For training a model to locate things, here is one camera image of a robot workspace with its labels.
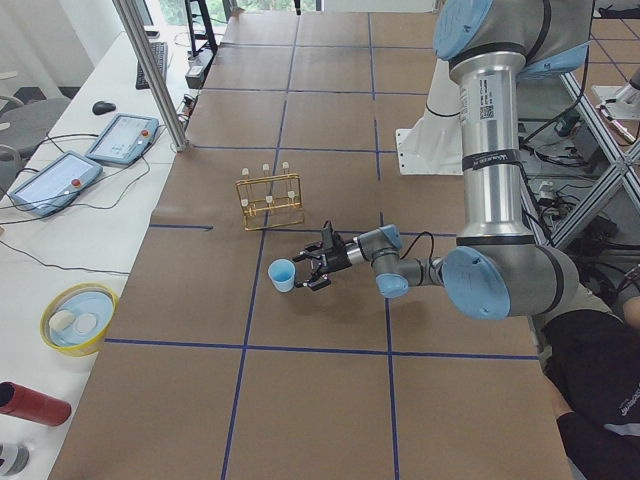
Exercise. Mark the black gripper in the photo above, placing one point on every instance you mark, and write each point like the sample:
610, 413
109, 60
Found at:
338, 259

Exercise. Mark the light blue plastic cup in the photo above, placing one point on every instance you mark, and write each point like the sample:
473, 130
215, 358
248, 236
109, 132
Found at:
282, 274

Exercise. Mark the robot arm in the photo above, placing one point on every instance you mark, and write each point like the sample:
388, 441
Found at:
496, 269

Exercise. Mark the far teach pendant tablet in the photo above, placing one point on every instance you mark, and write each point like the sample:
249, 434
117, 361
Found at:
124, 139

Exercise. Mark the teach pendant tablet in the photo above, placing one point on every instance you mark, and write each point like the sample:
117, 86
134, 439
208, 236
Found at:
57, 185
124, 139

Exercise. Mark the yellow bowl with blue plate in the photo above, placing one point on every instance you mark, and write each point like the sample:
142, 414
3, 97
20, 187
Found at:
76, 321

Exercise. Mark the black computer mouse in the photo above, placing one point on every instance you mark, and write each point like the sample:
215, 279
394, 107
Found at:
103, 107

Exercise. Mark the near teach pendant tablet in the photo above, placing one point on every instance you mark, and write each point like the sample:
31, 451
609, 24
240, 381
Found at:
57, 185

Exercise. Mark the person in black shirt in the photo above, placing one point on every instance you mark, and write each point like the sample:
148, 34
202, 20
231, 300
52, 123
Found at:
593, 375

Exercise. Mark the red cylinder bottle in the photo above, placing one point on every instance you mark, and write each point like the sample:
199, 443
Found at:
27, 404

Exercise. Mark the gold wire cup holder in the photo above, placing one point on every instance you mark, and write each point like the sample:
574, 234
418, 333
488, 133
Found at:
271, 200

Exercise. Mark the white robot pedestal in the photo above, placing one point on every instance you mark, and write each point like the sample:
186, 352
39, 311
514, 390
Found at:
433, 146

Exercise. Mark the aluminium frame post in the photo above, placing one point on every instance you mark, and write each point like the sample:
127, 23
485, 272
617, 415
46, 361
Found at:
134, 28

